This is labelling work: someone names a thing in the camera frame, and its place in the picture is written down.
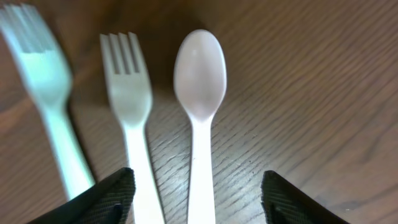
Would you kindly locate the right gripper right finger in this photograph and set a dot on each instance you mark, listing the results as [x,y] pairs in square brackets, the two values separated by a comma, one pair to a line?
[284,203]

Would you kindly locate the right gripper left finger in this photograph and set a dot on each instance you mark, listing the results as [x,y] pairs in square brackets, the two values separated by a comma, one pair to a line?
[108,201]

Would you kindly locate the white plastic fork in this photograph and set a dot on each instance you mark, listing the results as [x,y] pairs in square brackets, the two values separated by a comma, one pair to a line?
[130,96]

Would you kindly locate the pale green plastic fork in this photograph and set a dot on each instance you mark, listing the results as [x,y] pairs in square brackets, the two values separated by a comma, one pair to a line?
[47,78]

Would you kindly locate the white plastic spoon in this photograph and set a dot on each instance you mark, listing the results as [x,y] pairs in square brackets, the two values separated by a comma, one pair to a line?
[200,81]

